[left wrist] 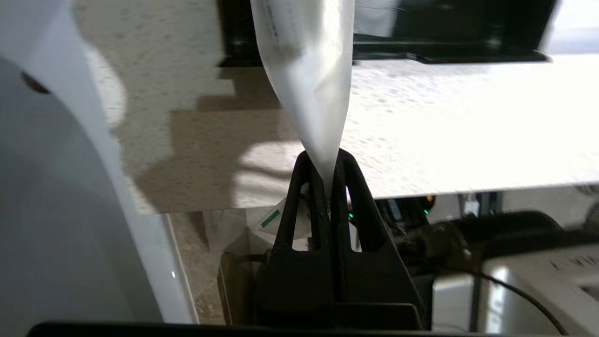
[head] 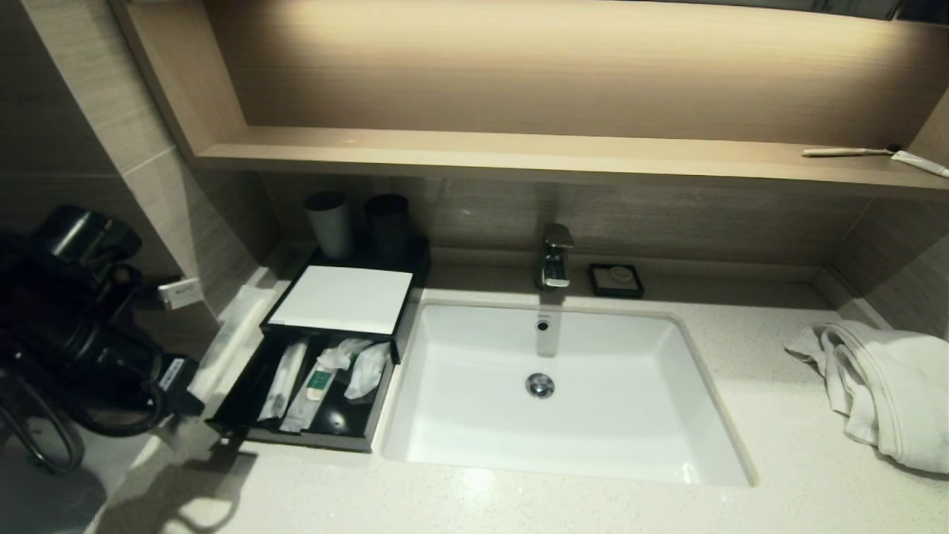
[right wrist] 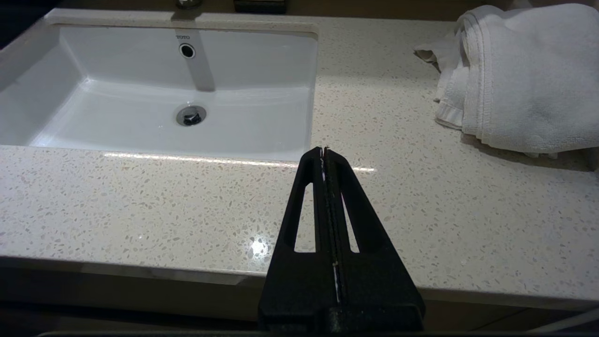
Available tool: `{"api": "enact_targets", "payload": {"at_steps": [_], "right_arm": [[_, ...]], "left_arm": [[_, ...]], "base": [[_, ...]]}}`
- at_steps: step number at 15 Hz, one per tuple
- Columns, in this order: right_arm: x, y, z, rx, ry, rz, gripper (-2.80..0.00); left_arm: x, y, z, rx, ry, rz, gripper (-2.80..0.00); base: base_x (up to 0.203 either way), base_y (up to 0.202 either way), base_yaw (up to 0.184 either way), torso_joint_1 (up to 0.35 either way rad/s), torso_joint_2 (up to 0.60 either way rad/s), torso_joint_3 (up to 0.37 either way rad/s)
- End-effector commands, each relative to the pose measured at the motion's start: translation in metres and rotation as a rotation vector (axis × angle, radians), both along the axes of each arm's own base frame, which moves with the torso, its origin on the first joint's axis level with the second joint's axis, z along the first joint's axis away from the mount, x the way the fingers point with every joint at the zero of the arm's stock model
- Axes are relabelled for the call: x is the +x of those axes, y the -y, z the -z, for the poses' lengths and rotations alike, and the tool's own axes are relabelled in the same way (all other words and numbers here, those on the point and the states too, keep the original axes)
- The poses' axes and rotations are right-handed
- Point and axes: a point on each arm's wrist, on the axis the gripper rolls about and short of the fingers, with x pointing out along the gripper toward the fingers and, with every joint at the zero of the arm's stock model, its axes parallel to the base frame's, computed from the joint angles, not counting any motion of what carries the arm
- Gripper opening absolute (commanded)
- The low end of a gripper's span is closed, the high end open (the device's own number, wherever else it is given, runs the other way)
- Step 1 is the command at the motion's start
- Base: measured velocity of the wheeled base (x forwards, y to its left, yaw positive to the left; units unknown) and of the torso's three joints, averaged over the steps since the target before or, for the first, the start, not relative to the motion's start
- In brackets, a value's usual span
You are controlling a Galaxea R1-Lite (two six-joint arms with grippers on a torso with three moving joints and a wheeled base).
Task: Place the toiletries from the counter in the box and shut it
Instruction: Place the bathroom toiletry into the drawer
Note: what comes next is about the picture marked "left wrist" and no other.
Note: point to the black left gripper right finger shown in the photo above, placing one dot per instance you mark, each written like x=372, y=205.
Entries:
x=374, y=276

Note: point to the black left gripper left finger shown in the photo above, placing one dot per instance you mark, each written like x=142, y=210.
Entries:
x=290, y=276

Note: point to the long white toothbrush packet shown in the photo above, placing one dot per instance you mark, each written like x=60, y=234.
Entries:
x=313, y=70

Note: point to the black glossy box drawer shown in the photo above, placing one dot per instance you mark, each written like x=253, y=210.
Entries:
x=468, y=42

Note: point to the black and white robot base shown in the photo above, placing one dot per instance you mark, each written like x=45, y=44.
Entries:
x=514, y=290

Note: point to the white bathtub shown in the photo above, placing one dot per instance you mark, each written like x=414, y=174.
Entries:
x=56, y=210

